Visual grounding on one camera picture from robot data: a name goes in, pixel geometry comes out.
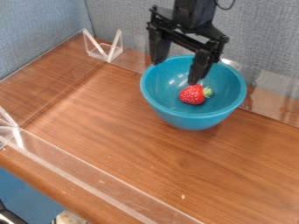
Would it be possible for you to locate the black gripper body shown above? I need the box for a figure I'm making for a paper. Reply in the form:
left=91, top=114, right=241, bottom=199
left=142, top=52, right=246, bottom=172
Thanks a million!
left=147, top=4, right=230, bottom=62

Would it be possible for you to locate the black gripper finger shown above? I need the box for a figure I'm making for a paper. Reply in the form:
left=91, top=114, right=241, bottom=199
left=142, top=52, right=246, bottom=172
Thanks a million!
left=149, top=29, right=171, bottom=65
left=189, top=49, right=217, bottom=85

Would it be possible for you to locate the red toy strawberry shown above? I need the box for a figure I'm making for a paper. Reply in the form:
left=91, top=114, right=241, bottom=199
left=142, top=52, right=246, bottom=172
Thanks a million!
left=179, top=84, right=213, bottom=105

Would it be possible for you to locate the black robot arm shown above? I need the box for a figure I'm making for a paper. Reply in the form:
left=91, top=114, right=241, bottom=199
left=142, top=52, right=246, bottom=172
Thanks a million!
left=147, top=0, right=230, bottom=85

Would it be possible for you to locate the blue plastic bowl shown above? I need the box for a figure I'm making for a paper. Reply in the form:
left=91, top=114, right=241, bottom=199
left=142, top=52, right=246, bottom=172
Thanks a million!
left=141, top=55, right=247, bottom=130

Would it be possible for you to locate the clear acrylic back barrier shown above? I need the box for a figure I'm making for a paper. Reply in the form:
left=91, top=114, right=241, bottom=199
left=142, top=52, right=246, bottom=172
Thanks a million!
left=114, top=47, right=299, bottom=127

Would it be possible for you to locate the clear acrylic barrier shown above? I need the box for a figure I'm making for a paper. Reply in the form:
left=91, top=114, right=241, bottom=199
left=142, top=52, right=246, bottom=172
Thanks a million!
left=114, top=47, right=299, bottom=127
left=7, top=128, right=205, bottom=224

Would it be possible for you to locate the clear acrylic front barrier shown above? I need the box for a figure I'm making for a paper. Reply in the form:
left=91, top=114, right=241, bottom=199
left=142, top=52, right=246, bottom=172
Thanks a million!
left=7, top=128, right=205, bottom=224

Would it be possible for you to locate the grey object under table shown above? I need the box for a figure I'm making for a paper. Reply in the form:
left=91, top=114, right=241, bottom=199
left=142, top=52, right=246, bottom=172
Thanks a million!
left=51, top=210, right=90, bottom=224

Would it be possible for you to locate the black cable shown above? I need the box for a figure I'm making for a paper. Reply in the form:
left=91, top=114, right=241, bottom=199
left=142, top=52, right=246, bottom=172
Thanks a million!
left=213, top=0, right=238, bottom=11

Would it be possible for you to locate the clear acrylic corner bracket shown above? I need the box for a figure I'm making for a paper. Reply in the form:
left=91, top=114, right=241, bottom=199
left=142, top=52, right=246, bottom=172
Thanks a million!
left=83, top=29, right=125, bottom=63

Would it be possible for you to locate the clear acrylic left bracket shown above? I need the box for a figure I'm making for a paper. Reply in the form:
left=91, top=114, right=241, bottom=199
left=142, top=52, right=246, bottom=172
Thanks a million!
left=0, top=106, right=25, bottom=150

